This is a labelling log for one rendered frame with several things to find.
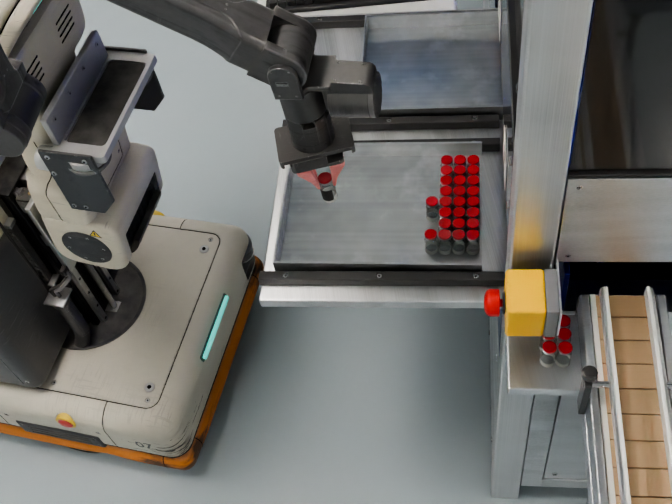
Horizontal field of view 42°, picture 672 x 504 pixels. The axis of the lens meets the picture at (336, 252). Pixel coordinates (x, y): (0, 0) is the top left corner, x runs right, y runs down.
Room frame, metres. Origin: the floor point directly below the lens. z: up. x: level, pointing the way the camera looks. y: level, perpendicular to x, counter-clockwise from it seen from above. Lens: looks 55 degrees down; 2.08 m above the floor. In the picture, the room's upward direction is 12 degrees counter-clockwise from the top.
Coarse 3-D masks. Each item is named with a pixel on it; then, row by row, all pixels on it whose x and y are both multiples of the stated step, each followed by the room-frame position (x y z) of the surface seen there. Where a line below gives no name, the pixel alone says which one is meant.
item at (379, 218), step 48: (384, 144) 1.04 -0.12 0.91; (432, 144) 1.01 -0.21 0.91; (480, 144) 0.99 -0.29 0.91; (288, 192) 0.99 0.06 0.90; (384, 192) 0.95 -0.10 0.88; (432, 192) 0.93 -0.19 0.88; (480, 192) 0.91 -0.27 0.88; (288, 240) 0.89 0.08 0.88; (336, 240) 0.87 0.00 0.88; (384, 240) 0.85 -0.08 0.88; (480, 240) 0.81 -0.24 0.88
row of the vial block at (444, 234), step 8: (448, 160) 0.96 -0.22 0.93; (448, 168) 0.94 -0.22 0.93; (440, 176) 0.94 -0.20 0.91; (448, 176) 0.92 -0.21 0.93; (440, 184) 0.92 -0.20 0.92; (448, 184) 0.91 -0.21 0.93; (440, 192) 0.89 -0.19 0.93; (448, 192) 0.89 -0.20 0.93; (440, 200) 0.88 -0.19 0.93; (448, 200) 0.87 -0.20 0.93; (440, 208) 0.87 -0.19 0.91; (448, 208) 0.86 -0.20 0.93; (440, 216) 0.85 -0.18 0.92; (448, 216) 0.84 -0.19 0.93; (440, 224) 0.83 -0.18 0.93; (448, 224) 0.82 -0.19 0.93; (440, 232) 0.81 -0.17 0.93; (448, 232) 0.81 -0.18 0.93; (440, 240) 0.81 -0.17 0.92; (448, 240) 0.80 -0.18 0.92; (440, 248) 0.80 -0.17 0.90; (448, 248) 0.80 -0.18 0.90
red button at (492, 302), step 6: (486, 294) 0.63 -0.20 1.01; (492, 294) 0.63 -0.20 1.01; (498, 294) 0.63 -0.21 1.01; (486, 300) 0.62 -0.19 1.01; (492, 300) 0.62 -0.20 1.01; (498, 300) 0.62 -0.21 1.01; (486, 306) 0.62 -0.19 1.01; (492, 306) 0.61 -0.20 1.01; (498, 306) 0.61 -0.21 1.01; (486, 312) 0.61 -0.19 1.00; (492, 312) 0.61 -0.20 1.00; (498, 312) 0.61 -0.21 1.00
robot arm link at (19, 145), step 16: (0, 48) 0.94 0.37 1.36; (0, 64) 0.93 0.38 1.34; (16, 64) 0.98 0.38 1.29; (0, 80) 0.92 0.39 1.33; (16, 80) 0.95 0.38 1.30; (32, 80) 0.98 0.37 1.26; (0, 96) 0.91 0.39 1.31; (16, 96) 0.94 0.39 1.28; (0, 112) 0.91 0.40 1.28; (0, 128) 0.90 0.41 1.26; (16, 128) 0.91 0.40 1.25; (0, 144) 0.91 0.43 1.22; (16, 144) 0.90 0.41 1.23
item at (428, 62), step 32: (384, 32) 1.36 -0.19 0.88; (416, 32) 1.34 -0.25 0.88; (448, 32) 1.32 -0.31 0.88; (480, 32) 1.30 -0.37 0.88; (384, 64) 1.27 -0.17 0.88; (416, 64) 1.25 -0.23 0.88; (448, 64) 1.23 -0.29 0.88; (480, 64) 1.21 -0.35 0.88; (384, 96) 1.18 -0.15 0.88; (416, 96) 1.16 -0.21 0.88; (448, 96) 1.15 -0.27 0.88; (480, 96) 1.13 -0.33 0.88
